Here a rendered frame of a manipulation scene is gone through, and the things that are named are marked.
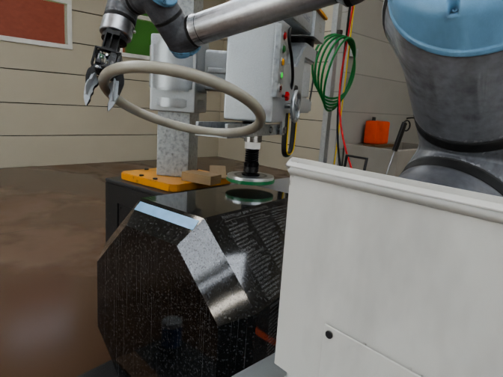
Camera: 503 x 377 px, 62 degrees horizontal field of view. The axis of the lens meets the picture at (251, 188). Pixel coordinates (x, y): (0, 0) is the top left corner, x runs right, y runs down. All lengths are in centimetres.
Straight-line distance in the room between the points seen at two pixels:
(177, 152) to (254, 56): 88
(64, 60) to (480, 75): 745
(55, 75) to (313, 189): 729
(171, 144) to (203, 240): 117
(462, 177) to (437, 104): 9
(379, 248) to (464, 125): 16
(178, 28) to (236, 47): 59
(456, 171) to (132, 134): 790
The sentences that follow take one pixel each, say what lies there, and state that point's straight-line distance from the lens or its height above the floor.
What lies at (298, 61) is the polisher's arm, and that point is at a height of 144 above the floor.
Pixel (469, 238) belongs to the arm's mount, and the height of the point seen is 113.
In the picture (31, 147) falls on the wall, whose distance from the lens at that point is 760.
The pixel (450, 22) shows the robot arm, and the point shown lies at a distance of 44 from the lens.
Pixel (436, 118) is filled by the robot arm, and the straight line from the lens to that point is 51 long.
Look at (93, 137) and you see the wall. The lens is 794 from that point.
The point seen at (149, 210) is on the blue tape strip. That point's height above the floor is 82.
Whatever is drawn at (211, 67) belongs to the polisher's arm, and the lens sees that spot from 243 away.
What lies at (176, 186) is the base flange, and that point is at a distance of 226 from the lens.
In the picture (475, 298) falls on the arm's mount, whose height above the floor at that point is 108.
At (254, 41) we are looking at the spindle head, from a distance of 181.
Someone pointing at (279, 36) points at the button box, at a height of 149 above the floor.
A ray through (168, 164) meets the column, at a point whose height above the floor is 85.
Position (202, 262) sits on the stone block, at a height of 72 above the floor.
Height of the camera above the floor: 123
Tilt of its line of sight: 11 degrees down
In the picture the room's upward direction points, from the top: 4 degrees clockwise
